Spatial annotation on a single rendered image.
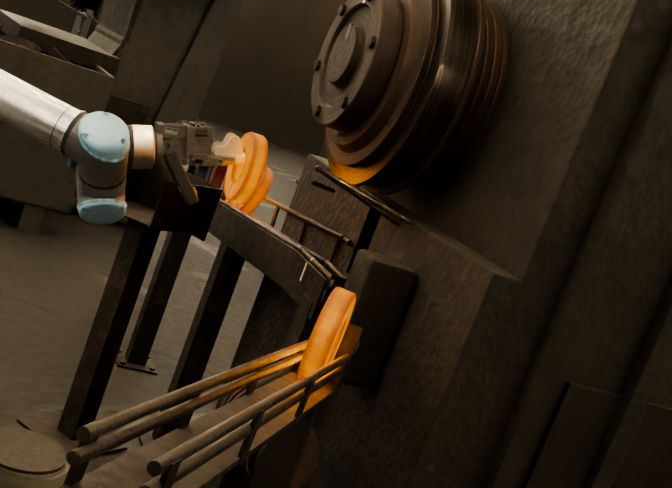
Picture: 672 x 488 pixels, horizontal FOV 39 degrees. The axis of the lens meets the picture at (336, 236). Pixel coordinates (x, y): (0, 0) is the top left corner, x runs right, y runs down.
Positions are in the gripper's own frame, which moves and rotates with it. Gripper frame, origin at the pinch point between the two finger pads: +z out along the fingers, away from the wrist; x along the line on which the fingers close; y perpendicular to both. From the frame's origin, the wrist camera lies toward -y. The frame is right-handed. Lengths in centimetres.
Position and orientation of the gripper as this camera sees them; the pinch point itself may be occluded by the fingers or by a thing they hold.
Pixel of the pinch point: (247, 159)
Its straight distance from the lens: 203.6
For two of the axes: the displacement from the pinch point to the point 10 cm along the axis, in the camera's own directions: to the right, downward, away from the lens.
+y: 0.9, -9.6, -2.6
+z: 9.4, -0.1, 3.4
